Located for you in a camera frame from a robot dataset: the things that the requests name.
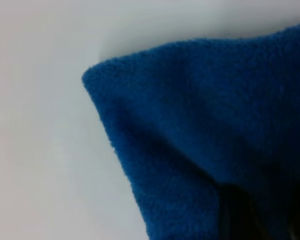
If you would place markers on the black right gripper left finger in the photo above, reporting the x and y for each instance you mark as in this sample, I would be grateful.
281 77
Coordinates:
237 215

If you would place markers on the blue cloth with black trim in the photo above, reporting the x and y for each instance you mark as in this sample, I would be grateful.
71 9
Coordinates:
202 112

